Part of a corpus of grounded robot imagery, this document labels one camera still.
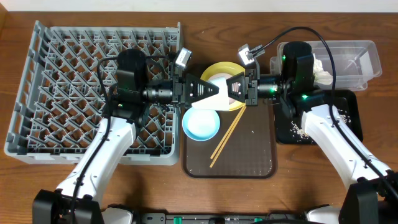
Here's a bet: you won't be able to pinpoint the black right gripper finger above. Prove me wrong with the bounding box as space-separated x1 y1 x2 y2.
226 73 246 90
228 90 247 103

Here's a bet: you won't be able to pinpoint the crumpled white tissue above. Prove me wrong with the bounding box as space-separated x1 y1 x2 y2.
313 54 333 85

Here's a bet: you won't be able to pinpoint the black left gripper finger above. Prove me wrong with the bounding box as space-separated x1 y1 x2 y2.
185 73 219 91
185 90 219 108

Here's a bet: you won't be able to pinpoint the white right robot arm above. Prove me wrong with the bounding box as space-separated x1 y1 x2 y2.
226 41 397 223

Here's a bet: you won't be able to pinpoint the wooden chopstick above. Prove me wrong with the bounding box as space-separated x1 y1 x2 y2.
210 106 246 160
209 107 247 169

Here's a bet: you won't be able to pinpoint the yellow plate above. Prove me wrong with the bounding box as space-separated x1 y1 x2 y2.
201 62 245 111

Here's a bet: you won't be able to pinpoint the black waste tray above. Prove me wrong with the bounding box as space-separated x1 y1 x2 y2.
274 90 363 145

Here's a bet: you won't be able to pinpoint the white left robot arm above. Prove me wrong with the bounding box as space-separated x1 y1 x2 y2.
32 49 221 224

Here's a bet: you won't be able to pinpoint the brown serving tray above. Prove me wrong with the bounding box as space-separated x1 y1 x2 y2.
181 100 277 179

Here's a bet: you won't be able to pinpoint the clear plastic bin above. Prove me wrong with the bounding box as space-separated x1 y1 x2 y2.
269 39 383 92

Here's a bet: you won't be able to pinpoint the light blue bowl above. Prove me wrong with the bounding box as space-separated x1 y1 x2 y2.
182 108 221 141

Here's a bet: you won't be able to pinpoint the grey dishwasher rack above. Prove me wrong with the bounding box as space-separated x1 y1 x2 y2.
4 22 183 164

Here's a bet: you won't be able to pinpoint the white cup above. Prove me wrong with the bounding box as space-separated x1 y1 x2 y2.
192 77 229 111

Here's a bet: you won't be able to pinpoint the rice food scraps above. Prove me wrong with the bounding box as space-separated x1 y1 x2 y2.
290 114 351 139

